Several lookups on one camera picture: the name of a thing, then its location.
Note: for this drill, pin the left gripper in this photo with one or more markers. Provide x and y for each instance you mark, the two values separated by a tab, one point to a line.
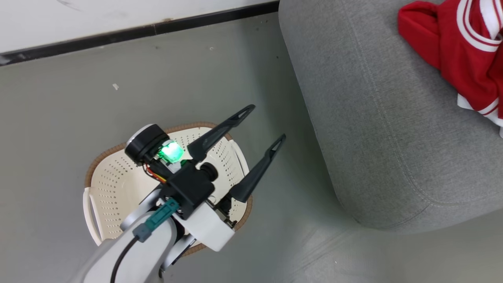
208	232

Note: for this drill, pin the red garment white striped cuffs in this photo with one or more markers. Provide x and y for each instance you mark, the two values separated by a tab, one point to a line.
467	67

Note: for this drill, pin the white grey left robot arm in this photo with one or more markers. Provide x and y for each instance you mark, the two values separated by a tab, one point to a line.
155	253

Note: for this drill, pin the cream perforated laundry basket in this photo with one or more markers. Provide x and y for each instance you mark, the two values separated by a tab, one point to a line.
118	184

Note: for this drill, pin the grey fabric sofa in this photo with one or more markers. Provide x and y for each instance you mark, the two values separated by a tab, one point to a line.
385	129

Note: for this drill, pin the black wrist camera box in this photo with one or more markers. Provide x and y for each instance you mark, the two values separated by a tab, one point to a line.
190	188

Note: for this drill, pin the black wall baseboard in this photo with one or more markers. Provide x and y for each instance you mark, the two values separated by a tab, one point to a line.
118	35

